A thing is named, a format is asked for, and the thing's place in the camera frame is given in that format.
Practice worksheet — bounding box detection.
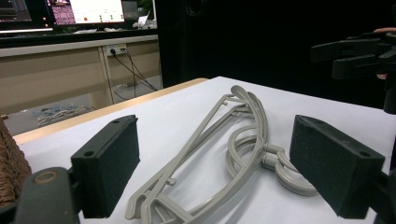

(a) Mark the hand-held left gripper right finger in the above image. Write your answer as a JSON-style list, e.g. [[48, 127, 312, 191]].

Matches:
[[289, 114, 387, 220]]

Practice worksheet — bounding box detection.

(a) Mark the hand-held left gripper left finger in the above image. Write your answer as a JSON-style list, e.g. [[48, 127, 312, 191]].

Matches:
[[70, 114, 141, 219]]

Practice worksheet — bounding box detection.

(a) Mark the grey plastic clothes hanger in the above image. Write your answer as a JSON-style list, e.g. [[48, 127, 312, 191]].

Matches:
[[124, 92, 281, 224], [125, 92, 272, 222], [139, 85, 319, 224]]

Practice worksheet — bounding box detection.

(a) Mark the brown wicker basket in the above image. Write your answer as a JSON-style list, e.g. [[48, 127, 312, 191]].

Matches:
[[0, 118, 33, 208]]

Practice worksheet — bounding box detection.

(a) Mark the black curtain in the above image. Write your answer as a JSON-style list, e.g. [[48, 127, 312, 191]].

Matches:
[[154, 0, 396, 110]]

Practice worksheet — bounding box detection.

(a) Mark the white table sheet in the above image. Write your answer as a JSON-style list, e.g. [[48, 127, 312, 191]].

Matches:
[[18, 76, 396, 224]]

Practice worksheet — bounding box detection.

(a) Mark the beige wooden desk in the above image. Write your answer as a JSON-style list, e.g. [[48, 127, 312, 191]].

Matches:
[[0, 29, 162, 116]]

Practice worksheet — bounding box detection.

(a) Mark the white power outlet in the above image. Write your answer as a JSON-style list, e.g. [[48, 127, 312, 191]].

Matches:
[[106, 43, 128, 57]]

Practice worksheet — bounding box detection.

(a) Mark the monitor with bright screen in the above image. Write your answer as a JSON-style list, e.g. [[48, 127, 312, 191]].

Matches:
[[46, 0, 127, 26]]

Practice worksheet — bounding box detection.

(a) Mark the monitor with dark screen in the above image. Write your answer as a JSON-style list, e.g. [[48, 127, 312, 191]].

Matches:
[[0, 0, 49, 32]]

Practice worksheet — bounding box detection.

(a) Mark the pile of white cables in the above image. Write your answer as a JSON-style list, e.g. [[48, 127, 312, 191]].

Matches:
[[36, 104, 92, 127]]

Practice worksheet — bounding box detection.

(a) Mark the black power cable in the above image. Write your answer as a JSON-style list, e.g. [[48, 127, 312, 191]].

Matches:
[[122, 48, 138, 98], [110, 49, 159, 92]]

